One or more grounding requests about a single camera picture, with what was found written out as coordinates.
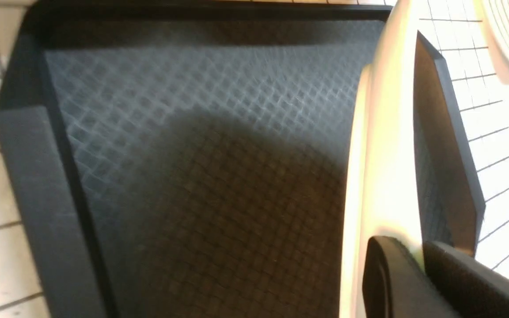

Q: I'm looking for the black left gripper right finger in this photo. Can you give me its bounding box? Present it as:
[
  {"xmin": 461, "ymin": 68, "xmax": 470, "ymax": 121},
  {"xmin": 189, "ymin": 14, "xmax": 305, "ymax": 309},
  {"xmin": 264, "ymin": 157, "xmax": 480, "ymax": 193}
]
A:
[{"xmin": 423, "ymin": 242, "xmax": 509, "ymax": 318}]

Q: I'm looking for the white square rice plate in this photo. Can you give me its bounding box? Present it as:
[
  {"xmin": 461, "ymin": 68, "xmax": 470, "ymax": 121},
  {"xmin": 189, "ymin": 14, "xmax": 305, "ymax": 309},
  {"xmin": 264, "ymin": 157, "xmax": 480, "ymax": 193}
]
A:
[{"xmin": 338, "ymin": 0, "xmax": 424, "ymax": 318}]

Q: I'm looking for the black serving tray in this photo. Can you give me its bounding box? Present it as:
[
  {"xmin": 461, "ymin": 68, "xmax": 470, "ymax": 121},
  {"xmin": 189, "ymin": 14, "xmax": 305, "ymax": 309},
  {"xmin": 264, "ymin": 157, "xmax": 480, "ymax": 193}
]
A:
[{"xmin": 0, "ymin": 0, "xmax": 485, "ymax": 318}]

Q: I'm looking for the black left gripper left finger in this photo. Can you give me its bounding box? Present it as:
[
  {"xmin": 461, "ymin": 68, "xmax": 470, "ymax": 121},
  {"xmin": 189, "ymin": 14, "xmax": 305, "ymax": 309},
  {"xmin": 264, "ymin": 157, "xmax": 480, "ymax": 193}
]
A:
[{"xmin": 362, "ymin": 236, "xmax": 458, "ymax": 318}]

